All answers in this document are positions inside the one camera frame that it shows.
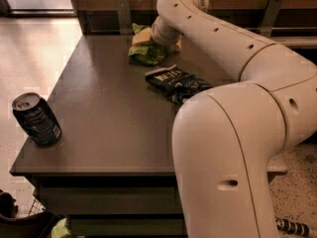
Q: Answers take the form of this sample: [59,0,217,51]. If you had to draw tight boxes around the green rice chip bag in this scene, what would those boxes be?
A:
[128,23,166,66]

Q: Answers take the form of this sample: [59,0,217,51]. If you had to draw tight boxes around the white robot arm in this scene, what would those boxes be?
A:
[152,0,317,238]

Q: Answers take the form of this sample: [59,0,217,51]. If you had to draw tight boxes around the dark blue chip bag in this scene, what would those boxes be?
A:
[146,64,212,105]

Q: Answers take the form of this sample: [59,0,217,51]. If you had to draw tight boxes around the dark pepsi can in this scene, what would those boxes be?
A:
[12,92,61,147]

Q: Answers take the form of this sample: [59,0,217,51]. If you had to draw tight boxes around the green bag under table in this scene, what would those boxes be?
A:
[51,218,71,238]

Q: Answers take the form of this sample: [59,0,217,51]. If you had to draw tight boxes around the upper grey drawer front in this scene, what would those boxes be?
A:
[35,187,182,215]

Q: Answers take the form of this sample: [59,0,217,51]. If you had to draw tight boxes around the grey drawer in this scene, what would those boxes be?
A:
[35,187,182,215]
[69,218,187,238]

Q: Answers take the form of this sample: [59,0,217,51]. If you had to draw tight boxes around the lower grey drawer front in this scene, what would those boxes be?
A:
[69,218,187,238]

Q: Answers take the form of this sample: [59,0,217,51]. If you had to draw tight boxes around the dark chair at corner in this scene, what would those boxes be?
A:
[0,190,57,238]

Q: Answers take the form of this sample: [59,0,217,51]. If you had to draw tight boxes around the black white striped tool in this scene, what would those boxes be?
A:
[275,218,310,237]

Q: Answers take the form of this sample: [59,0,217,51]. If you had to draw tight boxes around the left metal wall bracket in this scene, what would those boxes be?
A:
[115,0,132,35]

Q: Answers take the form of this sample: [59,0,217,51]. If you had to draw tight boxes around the metal wall bracket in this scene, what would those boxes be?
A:
[115,0,132,35]
[260,0,283,37]

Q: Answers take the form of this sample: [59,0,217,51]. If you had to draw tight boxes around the right metal wall bracket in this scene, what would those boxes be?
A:
[260,0,283,37]

